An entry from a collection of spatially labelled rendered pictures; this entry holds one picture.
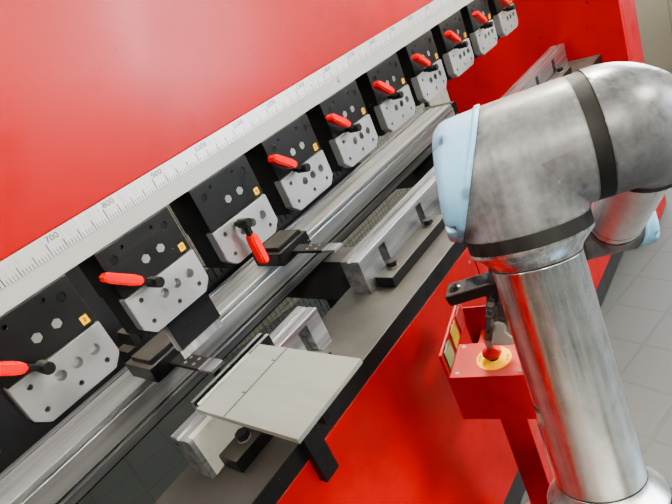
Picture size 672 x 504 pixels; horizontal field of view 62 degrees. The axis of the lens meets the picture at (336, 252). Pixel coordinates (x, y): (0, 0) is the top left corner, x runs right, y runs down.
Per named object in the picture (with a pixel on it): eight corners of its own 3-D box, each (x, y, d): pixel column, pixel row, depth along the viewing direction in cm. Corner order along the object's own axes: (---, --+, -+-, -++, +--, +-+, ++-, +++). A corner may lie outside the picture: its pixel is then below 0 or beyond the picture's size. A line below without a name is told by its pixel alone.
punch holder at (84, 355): (41, 431, 78) (-34, 340, 71) (19, 420, 84) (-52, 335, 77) (126, 359, 87) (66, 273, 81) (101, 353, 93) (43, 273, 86)
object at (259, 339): (207, 416, 102) (199, 404, 101) (197, 413, 104) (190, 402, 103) (274, 345, 114) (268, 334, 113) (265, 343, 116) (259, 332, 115)
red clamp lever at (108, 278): (106, 271, 81) (166, 277, 88) (93, 271, 84) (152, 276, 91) (105, 283, 81) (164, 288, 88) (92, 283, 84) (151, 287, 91)
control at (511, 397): (540, 419, 111) (518, 350, 104) (463, 419, 119) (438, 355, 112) (546, 352, 127) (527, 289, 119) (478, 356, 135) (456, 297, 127)
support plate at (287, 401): (300, 444, 83) (297, 439, 82) (198, 412, 100) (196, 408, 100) (363, 362, 94) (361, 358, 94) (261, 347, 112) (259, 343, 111)
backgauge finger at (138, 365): (200, 394, 106) (187, 375, 104) (132, 376, 124) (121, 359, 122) (241, 353, 114) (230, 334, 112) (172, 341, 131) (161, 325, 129)
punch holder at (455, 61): (456, 78, 166) (439, 23, 159) (431, 85, 171) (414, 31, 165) (475, 62, 175) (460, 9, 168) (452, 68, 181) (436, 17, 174)
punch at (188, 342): (188, 360, 100) (161, 318, 96) (182, 358, 101) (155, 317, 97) (225, 325, 106) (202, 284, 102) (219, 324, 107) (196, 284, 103)
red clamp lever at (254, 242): (267, 265, 104) (244, 220, 100) (253, 265, 107) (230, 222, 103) (273, 260, 105) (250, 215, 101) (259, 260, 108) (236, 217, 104)
